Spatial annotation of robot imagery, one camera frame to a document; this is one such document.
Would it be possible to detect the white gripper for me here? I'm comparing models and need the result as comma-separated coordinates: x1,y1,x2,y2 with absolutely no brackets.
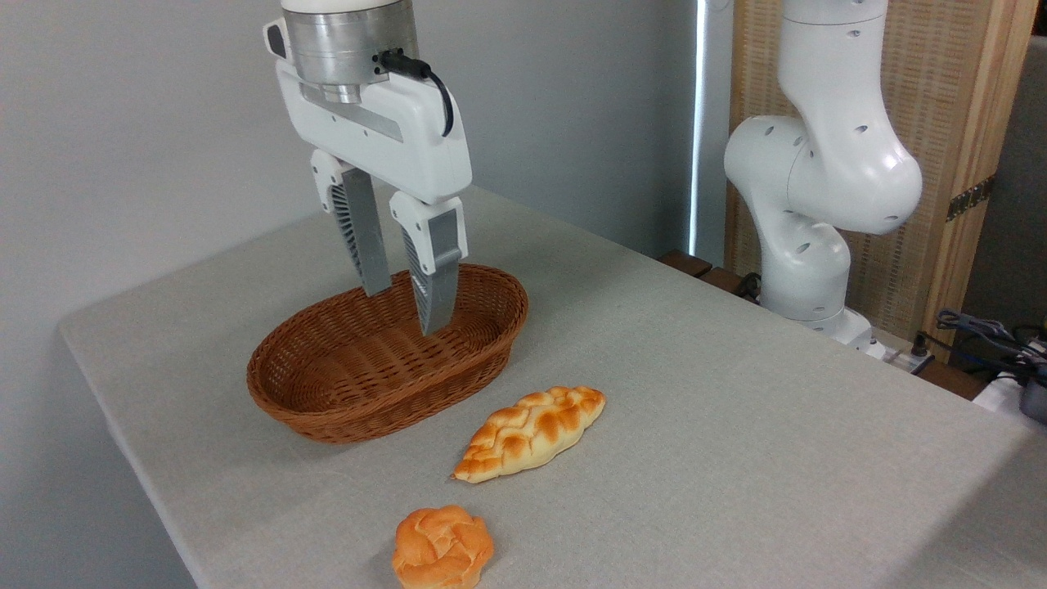
263,18,474,337

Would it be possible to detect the long braided bread loaf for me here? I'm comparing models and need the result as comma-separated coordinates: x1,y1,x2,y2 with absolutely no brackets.
451,386,607,484

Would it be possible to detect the round knotted bread roll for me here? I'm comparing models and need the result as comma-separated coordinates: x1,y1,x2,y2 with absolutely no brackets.
391,505,496,589

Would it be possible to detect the brown oval wicker basket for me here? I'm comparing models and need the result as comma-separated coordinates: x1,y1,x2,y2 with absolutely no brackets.
247,263,529,445

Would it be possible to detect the dark brown wooden bench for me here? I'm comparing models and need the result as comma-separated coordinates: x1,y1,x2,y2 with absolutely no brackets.
659,250,763,306

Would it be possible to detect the grey tablecloth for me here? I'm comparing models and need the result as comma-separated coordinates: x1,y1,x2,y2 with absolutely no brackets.
57,184,1047,589

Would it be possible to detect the white power strip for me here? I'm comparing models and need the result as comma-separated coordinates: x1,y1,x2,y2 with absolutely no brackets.
865,329,935,375

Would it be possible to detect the wooden bamboo folding screen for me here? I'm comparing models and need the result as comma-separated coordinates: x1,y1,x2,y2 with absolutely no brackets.
725,0,1040,362

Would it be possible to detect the metal screen hinge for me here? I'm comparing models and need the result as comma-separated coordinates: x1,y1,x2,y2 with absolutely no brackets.
946,174,997,222

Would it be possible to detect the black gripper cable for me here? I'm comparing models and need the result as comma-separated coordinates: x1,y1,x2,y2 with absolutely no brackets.
375,49,455,138

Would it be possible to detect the tangled dark cable bundle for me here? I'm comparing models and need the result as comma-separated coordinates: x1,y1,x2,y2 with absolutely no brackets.
935,308,1047,384

